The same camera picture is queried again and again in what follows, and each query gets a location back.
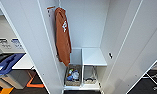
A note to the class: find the white wardrobe shelf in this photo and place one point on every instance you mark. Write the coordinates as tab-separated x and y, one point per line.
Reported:
94	56

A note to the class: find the blue plastic case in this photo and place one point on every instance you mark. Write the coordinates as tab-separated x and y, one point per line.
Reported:
7	64

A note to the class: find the wall socket with blue label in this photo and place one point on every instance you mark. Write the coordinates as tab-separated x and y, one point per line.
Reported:
17	43

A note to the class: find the white sign with orange header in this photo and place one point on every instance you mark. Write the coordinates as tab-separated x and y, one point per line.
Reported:
50	9

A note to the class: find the wall socket with dark label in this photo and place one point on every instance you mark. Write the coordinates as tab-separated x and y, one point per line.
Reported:
3	44

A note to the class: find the orange hoodie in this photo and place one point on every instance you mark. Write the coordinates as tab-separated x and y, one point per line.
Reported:
63	36

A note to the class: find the tan storage basket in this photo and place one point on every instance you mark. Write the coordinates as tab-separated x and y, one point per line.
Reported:
73	82

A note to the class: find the orange folding stand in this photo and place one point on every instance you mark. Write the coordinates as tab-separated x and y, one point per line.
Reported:
35	81

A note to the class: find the white flat board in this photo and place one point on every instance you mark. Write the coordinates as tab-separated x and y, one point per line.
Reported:
24	62

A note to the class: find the white wardrobe cabinet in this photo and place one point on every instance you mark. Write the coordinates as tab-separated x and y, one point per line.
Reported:
87	23

